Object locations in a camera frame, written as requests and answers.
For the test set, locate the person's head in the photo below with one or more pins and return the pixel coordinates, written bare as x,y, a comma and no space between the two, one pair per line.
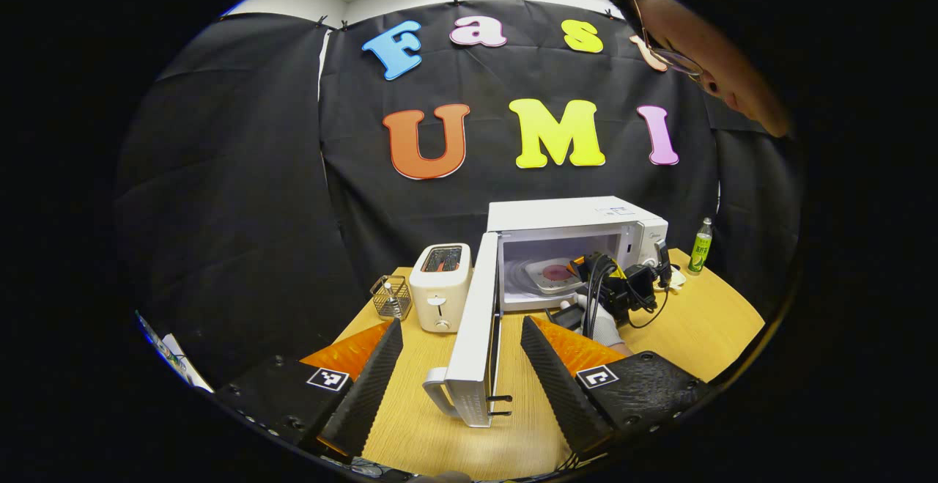
733,87

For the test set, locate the pink round food slice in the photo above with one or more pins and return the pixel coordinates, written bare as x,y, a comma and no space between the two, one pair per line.
555,273

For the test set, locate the white microwave oven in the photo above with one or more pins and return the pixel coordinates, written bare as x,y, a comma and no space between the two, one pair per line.
571,213

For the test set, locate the small clear shaker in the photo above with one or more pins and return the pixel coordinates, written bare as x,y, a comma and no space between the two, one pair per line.
391,298

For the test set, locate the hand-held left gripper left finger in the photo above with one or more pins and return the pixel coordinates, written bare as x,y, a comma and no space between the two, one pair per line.
363,388

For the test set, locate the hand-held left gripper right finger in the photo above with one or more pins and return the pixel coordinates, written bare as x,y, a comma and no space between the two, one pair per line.
560,384

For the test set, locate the green drink bottle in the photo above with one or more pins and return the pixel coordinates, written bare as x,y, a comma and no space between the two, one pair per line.
700,252

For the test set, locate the glass microwave turntable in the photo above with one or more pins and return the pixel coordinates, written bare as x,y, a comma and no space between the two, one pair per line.
516,281

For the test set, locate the white toaster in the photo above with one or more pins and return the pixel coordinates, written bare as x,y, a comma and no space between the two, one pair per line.
440,285

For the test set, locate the black backdrop cloth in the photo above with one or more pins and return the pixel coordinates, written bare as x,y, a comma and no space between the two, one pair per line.
242,175

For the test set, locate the white square plate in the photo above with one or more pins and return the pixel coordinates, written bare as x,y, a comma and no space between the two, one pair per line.
538,284

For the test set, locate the white sectioned bean dish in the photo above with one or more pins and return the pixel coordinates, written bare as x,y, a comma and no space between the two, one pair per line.
676,279

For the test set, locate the person's glasses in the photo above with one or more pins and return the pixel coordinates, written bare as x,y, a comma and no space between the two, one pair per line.
685,64

